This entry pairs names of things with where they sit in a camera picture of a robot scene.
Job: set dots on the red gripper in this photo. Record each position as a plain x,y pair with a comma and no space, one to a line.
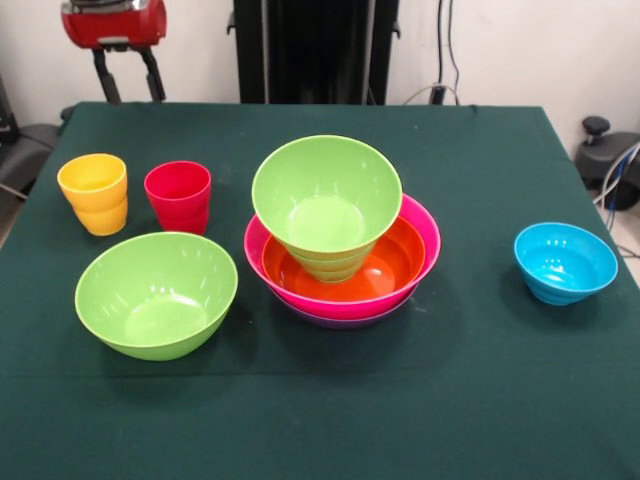
115,27

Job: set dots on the yellow cup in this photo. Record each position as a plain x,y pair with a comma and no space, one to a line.
95,200

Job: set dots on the red cup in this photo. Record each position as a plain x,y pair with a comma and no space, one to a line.
177,200

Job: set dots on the large green bowl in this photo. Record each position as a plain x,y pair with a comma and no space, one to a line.
155,295

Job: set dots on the medium green bowl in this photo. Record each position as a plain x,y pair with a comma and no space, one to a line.
325,200

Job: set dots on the small ribbed green bowl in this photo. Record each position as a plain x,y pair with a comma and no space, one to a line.
330,270

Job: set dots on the orange bowl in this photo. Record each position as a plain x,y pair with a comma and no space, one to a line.
395,260

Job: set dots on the purple bowl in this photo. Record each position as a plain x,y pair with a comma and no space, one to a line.
345,324

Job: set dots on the pink bowl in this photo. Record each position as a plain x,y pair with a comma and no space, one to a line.
430,235

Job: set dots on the black office chair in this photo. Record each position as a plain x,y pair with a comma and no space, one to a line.
30,140

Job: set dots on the black plug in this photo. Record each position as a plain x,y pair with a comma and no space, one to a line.
438,94

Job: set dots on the dark green tablecloth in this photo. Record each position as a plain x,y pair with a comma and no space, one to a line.
320,400

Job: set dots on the small blue bowl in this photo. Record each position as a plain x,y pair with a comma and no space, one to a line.
565,265

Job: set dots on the black chair with round knob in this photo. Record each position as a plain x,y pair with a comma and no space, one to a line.
600,160

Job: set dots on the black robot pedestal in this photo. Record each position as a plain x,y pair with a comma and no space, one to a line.
310,50

